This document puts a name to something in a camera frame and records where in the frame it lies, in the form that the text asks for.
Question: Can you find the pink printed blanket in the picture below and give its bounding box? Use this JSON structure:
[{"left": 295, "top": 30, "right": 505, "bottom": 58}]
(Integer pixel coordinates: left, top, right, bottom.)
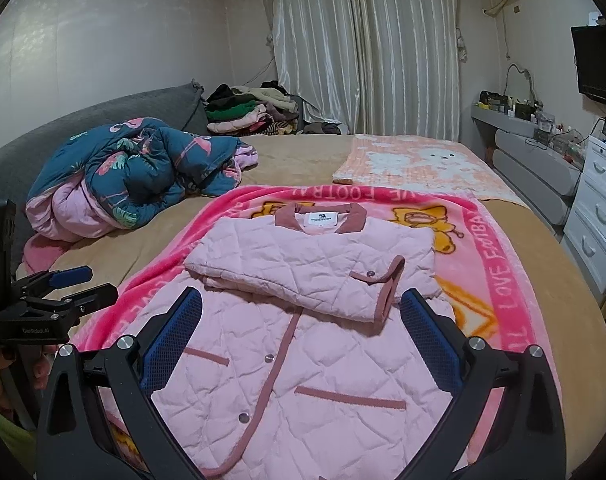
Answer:
[{"left": 70, "top": 185, "right": 564, "bottom": 480}]

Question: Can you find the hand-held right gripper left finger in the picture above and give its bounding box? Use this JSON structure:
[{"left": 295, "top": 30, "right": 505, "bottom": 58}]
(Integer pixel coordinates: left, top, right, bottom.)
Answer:
[{"left": 35, "top": 286, "right": 205, "bottom": 480}]

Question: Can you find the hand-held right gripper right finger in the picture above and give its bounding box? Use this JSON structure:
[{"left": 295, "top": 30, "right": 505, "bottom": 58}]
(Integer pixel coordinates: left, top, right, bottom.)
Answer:
[{"left": 390, "top": 287, "right": 566, "bottom": 480}]

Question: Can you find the white satin curtain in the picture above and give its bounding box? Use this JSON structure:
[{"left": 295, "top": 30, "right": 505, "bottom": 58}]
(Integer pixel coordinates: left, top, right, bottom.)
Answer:
[{"left": 268, "top": 0, "right": 461, "bottom": 141}]

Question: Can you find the blue flamingo print quilt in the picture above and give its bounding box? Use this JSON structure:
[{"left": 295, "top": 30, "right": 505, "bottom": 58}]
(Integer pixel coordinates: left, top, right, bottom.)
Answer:
[{"left": 25, "top": 117, "right": 259, "bottom": 241}]

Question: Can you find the person's left forearm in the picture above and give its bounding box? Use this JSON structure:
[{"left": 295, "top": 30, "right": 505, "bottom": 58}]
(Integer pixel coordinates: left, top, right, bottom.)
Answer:
[{"left": 0, "top": 400, "right": 40, "bottom": 480}]

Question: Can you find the pink quilted jacket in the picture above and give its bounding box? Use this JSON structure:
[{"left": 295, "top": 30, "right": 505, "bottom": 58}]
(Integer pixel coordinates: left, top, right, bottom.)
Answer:
[{"left": 150, "top": 202, "right": 459, "bottom": 480}]

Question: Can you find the bed with tan sheet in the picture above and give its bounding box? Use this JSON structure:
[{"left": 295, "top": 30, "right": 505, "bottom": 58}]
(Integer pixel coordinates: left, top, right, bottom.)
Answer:
[{"left": 13, "top": 132, "right": 606, "bottom": 480}]

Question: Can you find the black flat screen television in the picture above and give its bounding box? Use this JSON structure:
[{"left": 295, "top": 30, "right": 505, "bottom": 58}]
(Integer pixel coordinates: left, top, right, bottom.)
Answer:
[{"left": 570, "top": 24, "right": 606, "bottom": 111}]

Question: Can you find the grey wall shelf unit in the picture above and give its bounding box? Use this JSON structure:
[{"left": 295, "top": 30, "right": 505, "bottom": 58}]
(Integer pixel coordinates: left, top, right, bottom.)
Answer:
[{"left": 470, "top": 102, "right": 584, "bottom": 226}]

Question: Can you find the grey padded headboard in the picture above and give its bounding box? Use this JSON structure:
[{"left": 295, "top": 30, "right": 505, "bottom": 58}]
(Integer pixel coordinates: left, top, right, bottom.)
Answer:
[{"left": 0, "top": 80, "right": 209, "bottom": 271}]

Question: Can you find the white drawer cabinet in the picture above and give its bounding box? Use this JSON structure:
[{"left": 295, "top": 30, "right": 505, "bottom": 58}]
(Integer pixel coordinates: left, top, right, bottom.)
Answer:
[{"left": 563, "top": 130, "right": 606, "bottom": 296}]

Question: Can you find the pink fleece cloth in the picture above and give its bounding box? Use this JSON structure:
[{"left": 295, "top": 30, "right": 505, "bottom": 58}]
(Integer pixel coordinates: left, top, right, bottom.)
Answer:
[{"left": 23, "top": 234, "right": 71, "bottom": 276}]

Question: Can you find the person's left hand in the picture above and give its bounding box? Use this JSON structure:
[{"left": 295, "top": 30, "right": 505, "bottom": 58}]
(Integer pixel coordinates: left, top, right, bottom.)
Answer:
[{"left": 0, "top": 344, "right": 52, "bottom": 413}]

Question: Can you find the clutter of small shelf items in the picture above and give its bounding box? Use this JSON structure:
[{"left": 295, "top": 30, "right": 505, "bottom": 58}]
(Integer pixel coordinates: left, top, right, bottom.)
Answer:
[{"left": 476, "top": 89, "right": 584, "bottom": 161}]

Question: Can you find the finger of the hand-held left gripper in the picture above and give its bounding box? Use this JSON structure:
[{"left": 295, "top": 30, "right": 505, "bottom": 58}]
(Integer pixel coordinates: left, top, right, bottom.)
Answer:
[
  {"left": 33, "top": 284, "right": 118, "bottom": 319},
  {"left": 15, "top": 266, "right": 94, "bottom": 297}
]

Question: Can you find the peach cartoon print blanket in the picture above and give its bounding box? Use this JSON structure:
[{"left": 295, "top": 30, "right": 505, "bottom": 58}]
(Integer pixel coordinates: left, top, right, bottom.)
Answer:
[{"left": 332, "top": 133, "right": 526, "bottom": 206}]

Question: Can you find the pile of folded clothes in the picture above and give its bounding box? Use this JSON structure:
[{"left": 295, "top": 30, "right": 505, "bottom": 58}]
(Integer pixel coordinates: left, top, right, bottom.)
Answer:
[{"left": 203, "top": 80, "right": 304, "bottom": 136}]

